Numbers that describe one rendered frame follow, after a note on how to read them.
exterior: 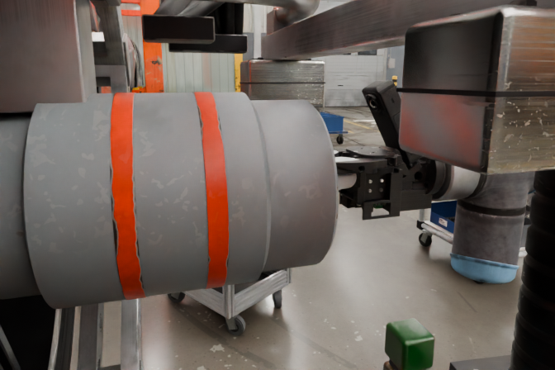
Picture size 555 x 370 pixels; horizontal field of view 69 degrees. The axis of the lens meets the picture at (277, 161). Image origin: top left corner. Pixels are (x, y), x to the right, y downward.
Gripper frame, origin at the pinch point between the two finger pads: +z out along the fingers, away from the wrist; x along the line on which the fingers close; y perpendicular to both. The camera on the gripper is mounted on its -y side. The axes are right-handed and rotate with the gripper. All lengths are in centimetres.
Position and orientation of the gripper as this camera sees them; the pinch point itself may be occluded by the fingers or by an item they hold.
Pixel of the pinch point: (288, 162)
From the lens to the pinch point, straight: 49.2
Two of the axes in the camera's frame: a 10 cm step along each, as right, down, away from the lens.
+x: -2.7, -1.9, 9.4
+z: -9.6, 0.6, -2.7
